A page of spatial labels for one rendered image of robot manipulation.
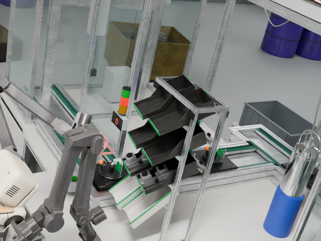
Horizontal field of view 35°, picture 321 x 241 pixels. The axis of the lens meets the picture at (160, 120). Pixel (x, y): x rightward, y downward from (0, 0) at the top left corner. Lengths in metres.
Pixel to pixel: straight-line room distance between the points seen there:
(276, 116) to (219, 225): 2.22
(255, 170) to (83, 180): 1.59
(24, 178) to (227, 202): 1.44
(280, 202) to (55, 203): 1.34
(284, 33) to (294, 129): 4.73
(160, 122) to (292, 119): 2.63
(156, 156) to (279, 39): 7.19
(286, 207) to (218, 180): 0.51
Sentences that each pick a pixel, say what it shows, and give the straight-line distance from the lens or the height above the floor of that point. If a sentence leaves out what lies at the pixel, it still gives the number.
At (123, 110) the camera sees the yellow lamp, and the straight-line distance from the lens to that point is 2.90.
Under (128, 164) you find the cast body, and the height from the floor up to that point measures 1.22.
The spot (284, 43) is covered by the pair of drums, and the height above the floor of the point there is 0.27.
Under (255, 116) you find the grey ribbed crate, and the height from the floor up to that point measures 0.79.
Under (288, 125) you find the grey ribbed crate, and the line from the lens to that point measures 4.83.
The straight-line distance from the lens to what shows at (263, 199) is 3.26.
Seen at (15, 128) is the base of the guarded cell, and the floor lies 0.76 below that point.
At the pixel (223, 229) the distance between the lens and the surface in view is 2.88.
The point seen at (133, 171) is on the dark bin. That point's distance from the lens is 2.51.
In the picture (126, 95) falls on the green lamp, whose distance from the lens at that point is 2.86.
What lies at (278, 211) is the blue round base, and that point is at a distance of 2.89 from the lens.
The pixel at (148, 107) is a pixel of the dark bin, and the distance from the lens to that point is 2.40.
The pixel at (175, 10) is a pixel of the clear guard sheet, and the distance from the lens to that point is 4.04.
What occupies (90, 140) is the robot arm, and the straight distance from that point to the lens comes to 1.90.
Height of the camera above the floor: 2.54
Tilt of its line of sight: 26 degrees down
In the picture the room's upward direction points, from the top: 13 degrees clockwise
